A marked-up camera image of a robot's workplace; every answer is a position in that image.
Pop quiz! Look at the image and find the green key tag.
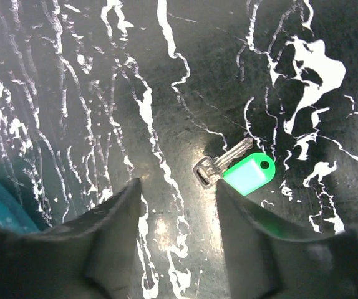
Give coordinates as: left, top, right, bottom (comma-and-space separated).
223, 153, 276, 196

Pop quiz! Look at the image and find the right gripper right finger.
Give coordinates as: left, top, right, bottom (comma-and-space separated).
216, 180, 358, 298

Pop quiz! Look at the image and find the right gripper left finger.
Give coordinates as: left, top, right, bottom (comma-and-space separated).
0, 178, 142, 298

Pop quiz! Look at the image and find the silver metal key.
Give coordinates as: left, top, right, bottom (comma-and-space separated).
193, 137, 254, 189

